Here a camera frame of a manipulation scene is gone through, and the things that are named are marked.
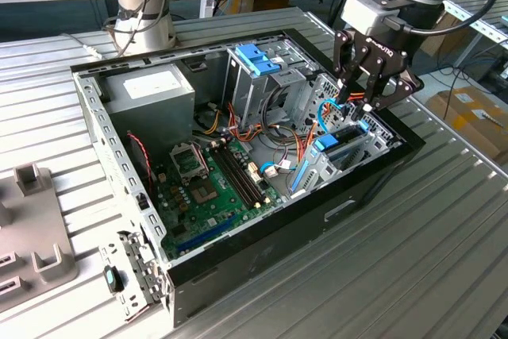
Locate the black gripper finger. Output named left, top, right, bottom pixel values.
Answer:
left=352, top=59, right=425, bottom=122
left=332, top=30, right=368, bottom=105

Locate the orange power wire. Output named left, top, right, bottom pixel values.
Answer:
left=323, top=91, right=368, bottom=116

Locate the blue data wire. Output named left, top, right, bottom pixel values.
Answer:
left=317, top=98, right=346, bottom=133

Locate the hard disk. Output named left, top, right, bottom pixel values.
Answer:
left=291, top=119, right=372, bottom=194

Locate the grey metal disk bay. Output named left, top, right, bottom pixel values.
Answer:
left=287, top=122, right=392, bottom=199

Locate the large brown cardboard box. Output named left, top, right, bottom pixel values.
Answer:
left=426, top=87, right=508, bottom=165

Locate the blue plastic drive latch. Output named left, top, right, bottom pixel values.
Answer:
left=234, top=44, right=289, bottom=77

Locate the grey metal drive cage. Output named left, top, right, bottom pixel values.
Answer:
left=221, top=43, right=318, bottom=125

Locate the black RAM slot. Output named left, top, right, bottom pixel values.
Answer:
left=220, top=143, right=266, bottom=204
left=209, top=147, right=255, bottom=210

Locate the grey power supply unit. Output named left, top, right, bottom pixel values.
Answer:
left=103, top=63, right=196, bottom=165

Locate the green motherboard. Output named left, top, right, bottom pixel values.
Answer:
left=152, top=136, right=285, bottom=260

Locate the black open PC case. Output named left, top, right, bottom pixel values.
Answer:
left=70, top=28, right=426, bottom=329

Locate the blue expansion slot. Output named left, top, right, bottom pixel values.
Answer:
left=176, top=214, right=239, bottom=255

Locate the black case fan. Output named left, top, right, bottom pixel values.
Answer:
left=125, top=132, right=156, bottom=197

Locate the black teal latch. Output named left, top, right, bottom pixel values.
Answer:
left=103, top=265, right=124, bottom=292

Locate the grey parts rack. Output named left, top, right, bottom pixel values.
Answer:
left=0, top=162, right=80, bottom=314

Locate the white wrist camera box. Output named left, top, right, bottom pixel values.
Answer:
left=341, top=0, right=402, bottom=37

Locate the thick black wrist cable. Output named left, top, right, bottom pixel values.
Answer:
left=400, top=0, right=502, bottom=37

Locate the metal slat table frame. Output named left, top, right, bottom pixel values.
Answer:
left=444, top=0, right=508, bottom=74

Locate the orange wire bundle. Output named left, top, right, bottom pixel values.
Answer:
left=228, top=102, right=318, bottom=165

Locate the white plug with blue wire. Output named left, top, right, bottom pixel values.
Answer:
left=258, top=160, right=298, bottom=178

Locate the yellow orange wire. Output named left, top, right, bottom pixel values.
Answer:
left=204, top=110, right=221, bottom=136

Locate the thin locking lever wire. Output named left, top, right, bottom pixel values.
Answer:
left=195, top=143, right=211, bottom=176

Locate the silver socket cover frame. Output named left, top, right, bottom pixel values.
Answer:
left=169, top=142, right=210, bottom=181

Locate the red black twisted wire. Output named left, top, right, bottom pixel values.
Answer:
left=126, top=130, right=154, bottom=185

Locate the grey cable with white plug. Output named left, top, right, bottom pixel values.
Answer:
left=61, top=32, right=102, bottom=58

